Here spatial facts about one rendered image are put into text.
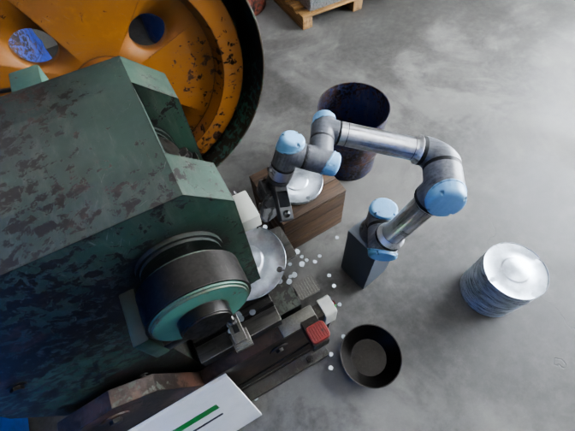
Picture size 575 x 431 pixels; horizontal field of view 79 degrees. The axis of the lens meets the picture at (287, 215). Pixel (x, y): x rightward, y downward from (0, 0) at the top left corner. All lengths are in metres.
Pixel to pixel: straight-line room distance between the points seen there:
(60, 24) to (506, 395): 2.19
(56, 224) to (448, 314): 1.89
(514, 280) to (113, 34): 1.83
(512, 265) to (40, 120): 1.88
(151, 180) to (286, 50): 2.95
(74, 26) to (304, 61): 2.50
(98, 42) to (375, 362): 1.73
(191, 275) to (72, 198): 0.21
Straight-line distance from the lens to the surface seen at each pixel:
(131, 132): 0.66
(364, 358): 1.96
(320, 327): 1.19
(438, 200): 1.11
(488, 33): 3.90
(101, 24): 1.00
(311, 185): 1.90
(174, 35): 1.04
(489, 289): 1.96
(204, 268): 0.57
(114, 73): 0.80
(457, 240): 2.32
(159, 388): 1.18
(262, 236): 1.29
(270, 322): 1.26
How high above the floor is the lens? 1.92
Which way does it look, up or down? 59 degrees down
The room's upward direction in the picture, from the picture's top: 6 degrees counter-clockwise
